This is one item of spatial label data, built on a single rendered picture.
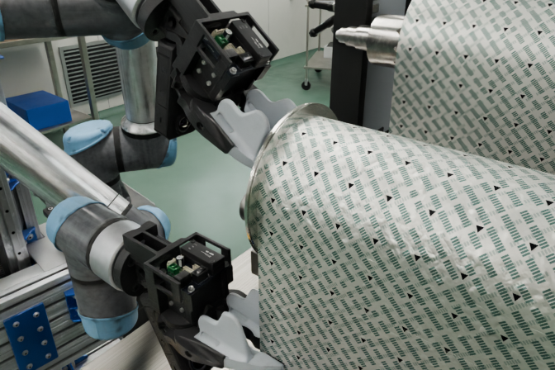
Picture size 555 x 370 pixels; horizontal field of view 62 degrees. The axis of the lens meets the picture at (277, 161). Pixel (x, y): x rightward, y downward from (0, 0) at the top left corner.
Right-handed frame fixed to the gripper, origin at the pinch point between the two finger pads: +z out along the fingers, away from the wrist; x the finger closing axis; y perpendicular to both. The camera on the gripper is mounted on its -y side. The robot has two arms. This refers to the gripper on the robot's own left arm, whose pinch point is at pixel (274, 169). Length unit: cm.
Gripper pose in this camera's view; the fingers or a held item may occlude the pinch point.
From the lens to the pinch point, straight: 46.1
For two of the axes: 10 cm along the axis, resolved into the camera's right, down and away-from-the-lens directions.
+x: 6.1, -3.4, 7.1
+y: 5.0, -5.3, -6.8
